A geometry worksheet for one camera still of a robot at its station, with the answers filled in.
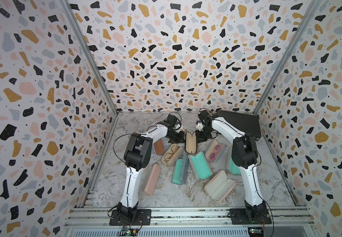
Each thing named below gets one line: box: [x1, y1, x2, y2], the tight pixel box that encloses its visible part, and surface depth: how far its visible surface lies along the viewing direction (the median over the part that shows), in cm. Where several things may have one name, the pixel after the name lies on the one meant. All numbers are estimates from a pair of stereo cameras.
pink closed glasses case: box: [144, 163, 162, 197], surface depth 82 cm
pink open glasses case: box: [204, 169, 237, 203], surface depth 85 cm
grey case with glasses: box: [161, 143, 184, 167], surface depth 97 cm
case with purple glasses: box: [206, 139, 225, 163], surface depth 98 cm
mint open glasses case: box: [187, 151, 213, 180], surface depth 92 cm
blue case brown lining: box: [152, 137, 167, 156], surface depth 99 cm
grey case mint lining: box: [171, 154, 189, 185], surface depth 89 cm
